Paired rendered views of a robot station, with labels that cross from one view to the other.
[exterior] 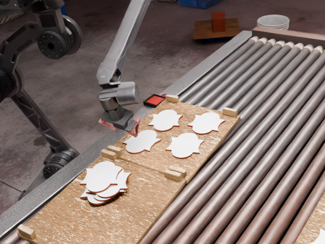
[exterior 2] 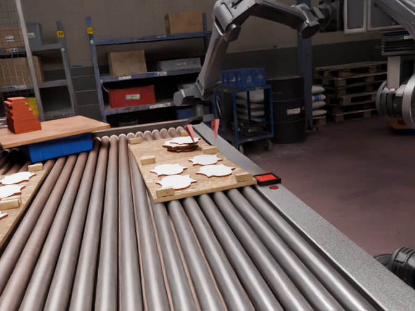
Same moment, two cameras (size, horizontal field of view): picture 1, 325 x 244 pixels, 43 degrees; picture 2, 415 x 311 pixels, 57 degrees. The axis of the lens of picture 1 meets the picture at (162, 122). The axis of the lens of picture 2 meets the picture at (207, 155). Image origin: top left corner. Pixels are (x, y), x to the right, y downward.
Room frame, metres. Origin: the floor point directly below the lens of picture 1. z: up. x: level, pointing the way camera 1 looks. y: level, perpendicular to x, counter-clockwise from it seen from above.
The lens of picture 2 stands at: (2.12, -1.09, 1.38)
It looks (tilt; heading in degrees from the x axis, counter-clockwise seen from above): 16 degrees down; 127
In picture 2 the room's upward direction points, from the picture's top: 5 degrees counter-clockwise
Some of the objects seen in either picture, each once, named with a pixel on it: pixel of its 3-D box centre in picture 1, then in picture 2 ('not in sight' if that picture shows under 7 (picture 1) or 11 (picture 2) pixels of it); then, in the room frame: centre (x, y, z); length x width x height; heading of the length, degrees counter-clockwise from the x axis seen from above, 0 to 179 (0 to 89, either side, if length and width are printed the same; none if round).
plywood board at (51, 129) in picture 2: not in sight; (47, 129); (0.25, 0.03, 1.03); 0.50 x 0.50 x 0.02; 70
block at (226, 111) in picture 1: (229, 112); (165, 191); (1.33, -0.27, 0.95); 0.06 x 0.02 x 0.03; 52
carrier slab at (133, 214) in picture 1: (105, 207); (170, 149); (0.93, 0.22, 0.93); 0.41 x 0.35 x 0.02; 143
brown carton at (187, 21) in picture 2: not in sight; (183, 23); (-1.58, 3.60, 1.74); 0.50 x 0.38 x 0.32; 51
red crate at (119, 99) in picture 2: not in sight; (131, 95); (-2.17, 2.91, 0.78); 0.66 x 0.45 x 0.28; 51
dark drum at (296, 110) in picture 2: not in sight; (284, 108); (-0.17, 3.92, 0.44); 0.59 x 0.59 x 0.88
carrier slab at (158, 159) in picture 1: (175, 135); (191, 173); (1.26, -0.04, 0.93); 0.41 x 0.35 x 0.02; 142
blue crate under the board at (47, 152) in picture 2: not in sight; (54, 142); (0.32, 0.01, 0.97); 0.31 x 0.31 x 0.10; 70
